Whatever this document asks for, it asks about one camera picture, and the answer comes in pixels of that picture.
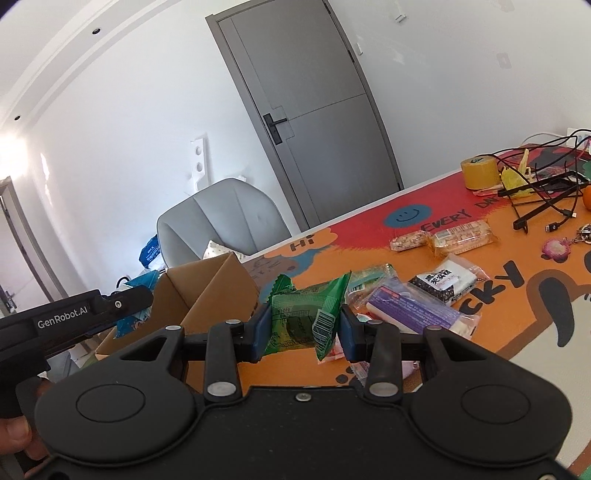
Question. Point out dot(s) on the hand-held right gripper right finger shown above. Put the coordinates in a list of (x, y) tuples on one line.
[(349, 337)]

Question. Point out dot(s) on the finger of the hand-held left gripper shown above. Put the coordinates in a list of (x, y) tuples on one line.
[(129, 300)]

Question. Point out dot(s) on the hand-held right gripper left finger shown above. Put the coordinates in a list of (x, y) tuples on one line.
[(260, 333)]

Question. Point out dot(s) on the blue snack packet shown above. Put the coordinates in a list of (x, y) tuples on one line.
[(138, 279)]

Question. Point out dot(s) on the cardboard box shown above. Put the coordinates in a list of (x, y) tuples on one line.
[(198, 290)]

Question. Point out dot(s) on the large orange biscuit packet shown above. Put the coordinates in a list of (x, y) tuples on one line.
[(461, 237)]

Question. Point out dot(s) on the person's left hand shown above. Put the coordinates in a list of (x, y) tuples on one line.
[(14, 434)]

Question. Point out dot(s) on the blue plastic bag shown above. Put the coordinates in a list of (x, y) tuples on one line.
[(150, 251)]

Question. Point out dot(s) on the clear green snack packet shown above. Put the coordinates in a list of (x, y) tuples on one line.
[(369, 281)]

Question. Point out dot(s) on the purple snack packet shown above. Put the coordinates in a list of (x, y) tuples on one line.
[(406, 307)]

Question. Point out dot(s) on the open grey side door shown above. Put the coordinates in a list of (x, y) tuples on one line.
[(27, 258)]

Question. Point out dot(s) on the dotted white pillow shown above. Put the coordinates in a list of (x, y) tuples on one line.
[(217, 249)]

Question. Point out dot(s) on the black and white snack packet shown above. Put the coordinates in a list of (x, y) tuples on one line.
[(445, 279)]

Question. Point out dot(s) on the small peanut bar packet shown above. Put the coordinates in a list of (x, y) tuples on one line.
[(408, 241)]

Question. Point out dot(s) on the grey chair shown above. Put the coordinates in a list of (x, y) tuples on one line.
[(226, 217)]

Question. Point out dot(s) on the white foam piece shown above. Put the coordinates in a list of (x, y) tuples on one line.
[(198, 157)]

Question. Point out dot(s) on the colourful printed table mat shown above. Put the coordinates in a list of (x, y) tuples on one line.
[(508, 295)]

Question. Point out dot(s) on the yellow tape roll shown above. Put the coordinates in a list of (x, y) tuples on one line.
[(480, 173)]

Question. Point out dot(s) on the yellow plastic bag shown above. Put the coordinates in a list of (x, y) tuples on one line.
[(515, 177)]

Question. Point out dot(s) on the black phone stand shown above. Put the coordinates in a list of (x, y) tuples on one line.
[(545, 191)]

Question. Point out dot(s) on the orange fruit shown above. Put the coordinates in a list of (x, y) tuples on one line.
[(587, 197)]

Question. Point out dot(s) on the white power strip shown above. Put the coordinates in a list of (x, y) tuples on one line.
[(578, 134)]

